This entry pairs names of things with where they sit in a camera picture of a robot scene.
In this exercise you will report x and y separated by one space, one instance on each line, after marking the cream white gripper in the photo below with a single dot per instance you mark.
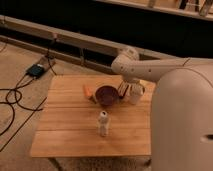
131 80

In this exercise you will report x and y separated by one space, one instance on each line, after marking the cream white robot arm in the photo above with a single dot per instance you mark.
181 117

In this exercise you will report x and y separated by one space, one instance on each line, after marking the white ceramic cup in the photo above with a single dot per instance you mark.
136 92

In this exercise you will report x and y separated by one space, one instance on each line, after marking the dark striped object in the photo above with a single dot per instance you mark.
122 89

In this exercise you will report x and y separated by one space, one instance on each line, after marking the dark red bowl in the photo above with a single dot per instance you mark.
107 95

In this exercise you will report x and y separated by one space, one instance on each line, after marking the orange carrot toy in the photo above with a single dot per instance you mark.
88 93

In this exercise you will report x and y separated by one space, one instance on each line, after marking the clear plastic bottle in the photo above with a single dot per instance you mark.
103 122

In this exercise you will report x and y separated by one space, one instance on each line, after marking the wooden table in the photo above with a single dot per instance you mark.
68 126

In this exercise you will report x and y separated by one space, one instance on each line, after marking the black power adapter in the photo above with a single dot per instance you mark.
35 70

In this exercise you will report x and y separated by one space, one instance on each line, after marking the long wooden beam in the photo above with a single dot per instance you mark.
32 34

